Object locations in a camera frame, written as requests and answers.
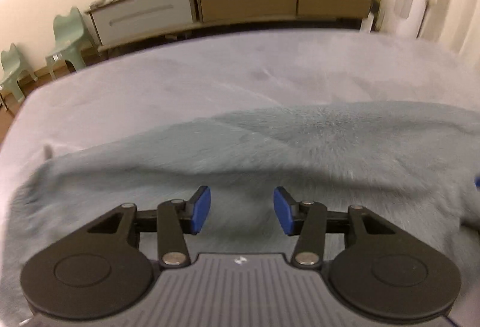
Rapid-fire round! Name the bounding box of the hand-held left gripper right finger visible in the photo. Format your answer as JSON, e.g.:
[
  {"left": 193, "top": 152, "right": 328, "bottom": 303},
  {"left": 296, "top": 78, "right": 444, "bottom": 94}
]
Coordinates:
[{"left": 273, "top": 187, "right": 399, "bottom": 268}]

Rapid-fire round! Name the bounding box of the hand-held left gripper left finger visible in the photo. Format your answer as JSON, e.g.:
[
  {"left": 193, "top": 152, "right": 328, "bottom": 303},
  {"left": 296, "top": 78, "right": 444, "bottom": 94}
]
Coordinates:
[{"left": 80, "top": 185, "right": 212, "bottom": 268}]

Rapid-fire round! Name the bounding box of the long grey and brown cabinet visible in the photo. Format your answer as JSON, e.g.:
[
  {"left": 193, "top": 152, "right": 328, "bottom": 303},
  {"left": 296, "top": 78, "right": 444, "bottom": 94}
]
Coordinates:
[{"left": 85, "top": 0, "right": 374, "bottom": 52}]

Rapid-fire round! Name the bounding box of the green plastic chair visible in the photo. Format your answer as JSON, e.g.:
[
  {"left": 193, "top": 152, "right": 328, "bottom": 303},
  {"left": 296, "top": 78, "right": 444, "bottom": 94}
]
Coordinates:
[
  {"left": 45, "top": 6, "right": 95, "bottom": 82},
  {"left": 0, "top": 43, "right": 38, "bottom": 104}
]

